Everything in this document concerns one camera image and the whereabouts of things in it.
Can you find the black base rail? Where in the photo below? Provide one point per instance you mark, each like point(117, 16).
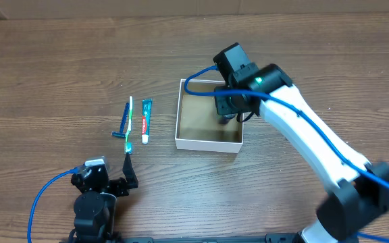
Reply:
point(268, 238)

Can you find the green white toothbrush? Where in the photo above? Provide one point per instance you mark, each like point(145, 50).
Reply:
point(128, 145)

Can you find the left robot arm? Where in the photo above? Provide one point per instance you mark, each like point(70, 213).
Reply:
point(95, 207)

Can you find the clear bottle dark liquid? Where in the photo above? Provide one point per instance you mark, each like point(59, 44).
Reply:
point(225, 119)

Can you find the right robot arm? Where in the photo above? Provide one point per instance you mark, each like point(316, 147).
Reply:
point(357, 190)

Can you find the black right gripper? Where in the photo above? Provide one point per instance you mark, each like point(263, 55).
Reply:
point(226, 105)

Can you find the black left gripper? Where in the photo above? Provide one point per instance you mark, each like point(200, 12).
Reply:
point(114, 185)

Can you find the Colgate toothpaste tube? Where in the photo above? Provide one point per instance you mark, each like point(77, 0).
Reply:
point(146, 116)

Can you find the white cardboard box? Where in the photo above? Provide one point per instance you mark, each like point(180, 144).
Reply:
point(197, 126)

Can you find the blue disposable razor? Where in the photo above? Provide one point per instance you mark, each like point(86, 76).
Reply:
point(121, 133)

